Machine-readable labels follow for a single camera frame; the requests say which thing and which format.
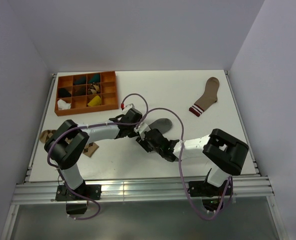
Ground grey sock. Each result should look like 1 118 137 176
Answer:
149 118 172 134

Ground white sock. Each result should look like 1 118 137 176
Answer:
57 99 71 111

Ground black sock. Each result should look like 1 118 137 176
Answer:
58 88 72 99

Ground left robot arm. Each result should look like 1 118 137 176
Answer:
44 107 143 200

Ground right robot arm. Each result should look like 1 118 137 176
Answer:
134 128 249 195

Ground yellow rolled sock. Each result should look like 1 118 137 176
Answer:
87 95 102 107

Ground brown argyle rolled sock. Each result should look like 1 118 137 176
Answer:
87 83 101 95

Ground dark brown rolled sock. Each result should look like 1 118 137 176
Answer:
72 85 87 97

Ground orange compartment tray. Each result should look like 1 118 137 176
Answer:
55 71 119 116

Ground dark blue rolled sock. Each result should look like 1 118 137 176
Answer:
73 76 87 86

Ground tan sock maroon striped cuff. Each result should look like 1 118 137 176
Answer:
189 77 220 117

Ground tan argyle sock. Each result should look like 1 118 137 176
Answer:
39 129 99 158

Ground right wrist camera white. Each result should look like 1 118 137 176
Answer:
134 121 151 139

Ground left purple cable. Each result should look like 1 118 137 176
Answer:
47 93 149 221

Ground purple cable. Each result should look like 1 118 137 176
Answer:
47 93 149 221
137 107 233 221

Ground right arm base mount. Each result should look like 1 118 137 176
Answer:
186 180 233 198

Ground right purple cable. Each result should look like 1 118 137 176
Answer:
137 107 233 221

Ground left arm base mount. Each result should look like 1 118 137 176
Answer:
55 184 102 217

